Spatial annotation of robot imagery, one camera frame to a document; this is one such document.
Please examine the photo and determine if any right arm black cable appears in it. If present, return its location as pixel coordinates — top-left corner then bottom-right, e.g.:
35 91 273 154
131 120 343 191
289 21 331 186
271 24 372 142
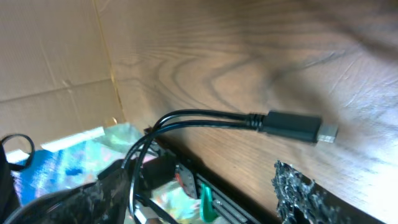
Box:
0 133 36 172

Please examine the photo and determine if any cardboard panel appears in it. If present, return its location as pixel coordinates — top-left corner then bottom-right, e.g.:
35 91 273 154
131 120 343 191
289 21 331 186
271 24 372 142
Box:
1 0 124 144

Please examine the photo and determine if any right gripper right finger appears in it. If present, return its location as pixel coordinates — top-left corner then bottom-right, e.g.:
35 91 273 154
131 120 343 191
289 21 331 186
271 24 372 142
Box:
272 161 381 224

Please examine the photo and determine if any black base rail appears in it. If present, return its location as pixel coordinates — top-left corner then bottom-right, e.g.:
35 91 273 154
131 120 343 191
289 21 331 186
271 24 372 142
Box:
137 136 280 224

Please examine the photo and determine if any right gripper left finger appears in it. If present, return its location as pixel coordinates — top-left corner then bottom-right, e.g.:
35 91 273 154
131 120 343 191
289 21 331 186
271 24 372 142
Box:
4 169 130 224

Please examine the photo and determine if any black usb cable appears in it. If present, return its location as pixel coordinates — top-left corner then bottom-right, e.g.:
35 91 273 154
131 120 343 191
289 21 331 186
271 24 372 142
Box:
123 109 339 224

